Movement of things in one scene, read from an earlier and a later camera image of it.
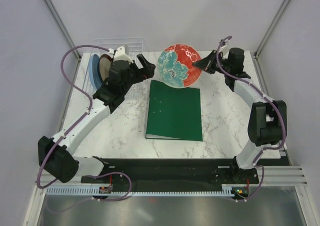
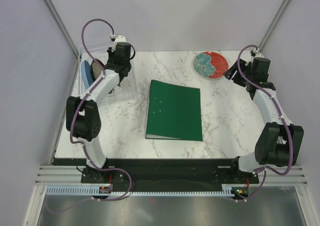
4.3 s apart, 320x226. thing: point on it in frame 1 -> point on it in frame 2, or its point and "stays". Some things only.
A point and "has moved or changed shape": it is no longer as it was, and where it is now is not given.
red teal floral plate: (175, 65) has moved or changed shape
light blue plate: (95, 71) -> (87, 74)
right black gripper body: (223, 63) -> (245, 71)
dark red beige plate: (104, 64) has moved or changed shape
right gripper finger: (206, 61) -> (230, 72)
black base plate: (172, 173) stays
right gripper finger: (201, 65) -> (229, 74)
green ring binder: (174, 113) stays
